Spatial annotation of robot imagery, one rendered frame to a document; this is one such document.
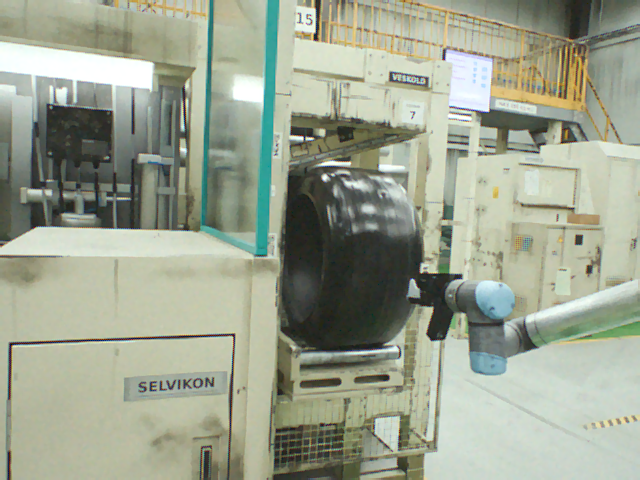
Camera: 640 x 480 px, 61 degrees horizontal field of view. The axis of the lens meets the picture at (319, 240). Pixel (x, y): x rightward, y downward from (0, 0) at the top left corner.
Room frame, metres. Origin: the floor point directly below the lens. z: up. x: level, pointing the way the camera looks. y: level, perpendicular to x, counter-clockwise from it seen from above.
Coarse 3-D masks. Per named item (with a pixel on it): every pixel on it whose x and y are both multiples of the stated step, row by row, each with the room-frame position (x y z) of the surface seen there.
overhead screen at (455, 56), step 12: (444, 48) 5.33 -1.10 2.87; (444, 60) 5.32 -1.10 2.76; (456, 60) 5.37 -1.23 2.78; (468, 60) 5.43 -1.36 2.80; (480, 60) 5.50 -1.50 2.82; (492, 60) 5.56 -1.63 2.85; (456, 72) 5.38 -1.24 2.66; (468, 72) 5.44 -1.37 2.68; (480, 72) 5.50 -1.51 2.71; (456, 84) 5.38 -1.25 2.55; (468, 84) 5.44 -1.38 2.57; (480, 84) 5.51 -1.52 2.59; (456, 96) 5.39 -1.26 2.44; (468, 96) 5.45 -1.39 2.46; (480, 96) 5.51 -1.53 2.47; (456, 108) 5.41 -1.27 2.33; (468, 108) 5.45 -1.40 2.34; (480, 108) 5.52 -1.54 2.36
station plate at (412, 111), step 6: (408, 102) 2.02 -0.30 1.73; (414, 102) 2.03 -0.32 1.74; (420, 102) 2.04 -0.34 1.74; (402, 108) 2.01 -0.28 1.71; (408, 108) 2.02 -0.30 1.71; (414, 108) 2.03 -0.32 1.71; (420, 108) 2.04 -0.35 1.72; (402, 114) 2.01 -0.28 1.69; (408, 114) 2.02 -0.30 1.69; (414, 114) 2.03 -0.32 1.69; (420, 114) 2.04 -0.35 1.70; (402, 120) 2.01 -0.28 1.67; (408, 120) 2.02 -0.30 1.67; (414, 120) 2.03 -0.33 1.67; (420, 120) 2.04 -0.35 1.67
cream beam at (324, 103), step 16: (304, 80) 1.87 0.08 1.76; (320, 80) 1.89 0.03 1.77; (336, 80) 1.92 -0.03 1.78; (304, 96) 1.87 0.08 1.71; (320, 96) 1.89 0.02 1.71; (336, 96) 1.92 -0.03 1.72; (352, 96) 1.94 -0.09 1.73; (368, 96) 1.96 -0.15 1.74; (384, 96) 1.99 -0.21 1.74; (400, 96) 2.01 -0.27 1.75; (416, 96) 2.04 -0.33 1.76; (304, 112) 1.87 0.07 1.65; (320, 112) 1.90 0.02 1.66; (336, 112) 1.92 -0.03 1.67; (352, 112) 1.94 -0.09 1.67; (368, 112) 1.96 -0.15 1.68; (384, 112) 1.99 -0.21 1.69; (400, 112) 2.01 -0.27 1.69; (320, 128) 2.13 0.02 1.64; (336, 128) 2.10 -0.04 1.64; (368, 128) 2.07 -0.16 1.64; (384, 128) 2.04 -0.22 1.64; (400, 128) 2.02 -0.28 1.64; (416, 128) 2.04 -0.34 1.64
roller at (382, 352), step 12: (324, 348) 1.58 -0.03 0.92; (336, 348) 1.59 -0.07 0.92; (348, 348) 1.60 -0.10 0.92; (360, 348) 1.61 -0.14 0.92; (372, 348) 1.62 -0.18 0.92; (384, 348) 1.64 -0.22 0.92; (396, 348) 1.65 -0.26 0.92; (300, 360) 1.53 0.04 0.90; (312, 360) 1.54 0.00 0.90; (324, 360) 1.56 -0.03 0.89; (336, 360) 1.57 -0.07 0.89; (348, 360) 1.59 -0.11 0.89; (360, 360) 1.60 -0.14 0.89; (372, 360) 1.62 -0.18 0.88
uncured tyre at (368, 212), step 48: (336, 192) 1.53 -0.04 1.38; (384, 192) 1.58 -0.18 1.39; (288, 240) 1.88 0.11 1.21; (336, 240) 1.47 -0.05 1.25; (384, 240) 1.49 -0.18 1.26; (288, 288) 1.84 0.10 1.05; (336, 288) 1.46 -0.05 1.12; (384, 288) 1.48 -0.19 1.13; (336, 336) 1.53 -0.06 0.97; (384, 336) 1.58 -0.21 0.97
